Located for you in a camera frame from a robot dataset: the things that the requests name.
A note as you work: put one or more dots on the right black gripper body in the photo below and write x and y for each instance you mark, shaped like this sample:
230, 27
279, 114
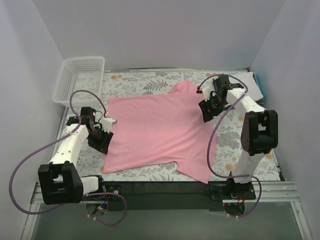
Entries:
211, 105

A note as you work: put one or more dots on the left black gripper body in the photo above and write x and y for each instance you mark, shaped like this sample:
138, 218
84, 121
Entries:
99, 138

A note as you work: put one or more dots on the pink t shirt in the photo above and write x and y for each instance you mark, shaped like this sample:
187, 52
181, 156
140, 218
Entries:
159, 129

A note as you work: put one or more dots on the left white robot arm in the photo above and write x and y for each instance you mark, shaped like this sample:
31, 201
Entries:
59, 180

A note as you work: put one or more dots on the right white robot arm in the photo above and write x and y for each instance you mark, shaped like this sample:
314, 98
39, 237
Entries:
259, 134

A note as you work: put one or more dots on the floral table mat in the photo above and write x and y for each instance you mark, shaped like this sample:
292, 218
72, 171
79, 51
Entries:
227, 149

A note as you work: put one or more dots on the white folded t shirt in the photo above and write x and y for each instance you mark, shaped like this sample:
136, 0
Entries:
248, 78

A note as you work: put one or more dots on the white plastic basket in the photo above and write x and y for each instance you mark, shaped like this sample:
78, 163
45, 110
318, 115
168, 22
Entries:
79, 73

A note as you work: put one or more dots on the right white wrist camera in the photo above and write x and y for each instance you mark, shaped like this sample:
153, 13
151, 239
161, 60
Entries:
207, 92

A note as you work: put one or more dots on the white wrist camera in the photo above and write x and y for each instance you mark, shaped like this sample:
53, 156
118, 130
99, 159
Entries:
107, 123
207, 92

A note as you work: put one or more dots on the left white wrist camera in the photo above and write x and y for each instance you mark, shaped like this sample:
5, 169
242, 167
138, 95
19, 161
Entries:
107, 123

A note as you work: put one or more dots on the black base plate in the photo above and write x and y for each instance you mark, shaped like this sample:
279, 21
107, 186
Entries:
178, 195

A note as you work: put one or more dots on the aluminium frame rail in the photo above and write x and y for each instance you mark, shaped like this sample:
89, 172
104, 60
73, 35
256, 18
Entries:
275, 214

